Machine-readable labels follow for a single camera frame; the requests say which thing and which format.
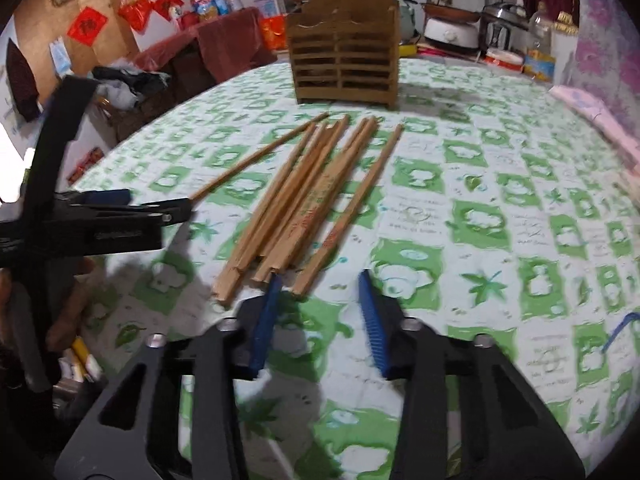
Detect person's left hand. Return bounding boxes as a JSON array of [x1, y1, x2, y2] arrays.
[[1, 257, 96, 352]]

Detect chair with grey clothes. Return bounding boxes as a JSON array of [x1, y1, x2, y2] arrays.
[[90, 65, 175, 143]]

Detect red covered side table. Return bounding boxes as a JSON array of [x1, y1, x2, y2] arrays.
[[134, 8, 278, 84]]

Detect red diamond paper door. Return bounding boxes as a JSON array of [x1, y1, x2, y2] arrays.
[[67, 6, 108, 47]]

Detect green white patterned tablecloth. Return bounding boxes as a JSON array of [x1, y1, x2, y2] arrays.
[[78, 60, 639, 479]]

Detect yellow oil bottle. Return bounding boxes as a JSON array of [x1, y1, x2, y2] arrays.
[[191, 0, 218, 22]]

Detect wooden slatted utensil holder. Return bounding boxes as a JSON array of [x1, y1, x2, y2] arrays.
[[285, 0, 400, 110]]

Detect mint green rice cooker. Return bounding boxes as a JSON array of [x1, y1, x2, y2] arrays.
[[398, 0, 418, 44]]

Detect pink folded cloth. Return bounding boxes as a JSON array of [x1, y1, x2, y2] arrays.
[[548, 84, 639, 176]]

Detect brown frying pan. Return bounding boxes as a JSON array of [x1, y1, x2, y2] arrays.
[[423, 3, 480, 24]]

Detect white induction cooker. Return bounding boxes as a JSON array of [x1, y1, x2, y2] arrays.
[[424, 18, 478, 50]]

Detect red white bowl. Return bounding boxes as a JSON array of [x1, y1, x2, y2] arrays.
[[485, 48, 524, 73]]

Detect clear plastic oil bottle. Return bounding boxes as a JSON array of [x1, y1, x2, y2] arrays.
[[523, 1, 555, 82]]

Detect silver black pressure cooker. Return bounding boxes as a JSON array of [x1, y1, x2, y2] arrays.
[[478, 2, 528, 54]]

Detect blue cable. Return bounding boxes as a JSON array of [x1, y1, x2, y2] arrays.
[[601, 311, 640, 354]]

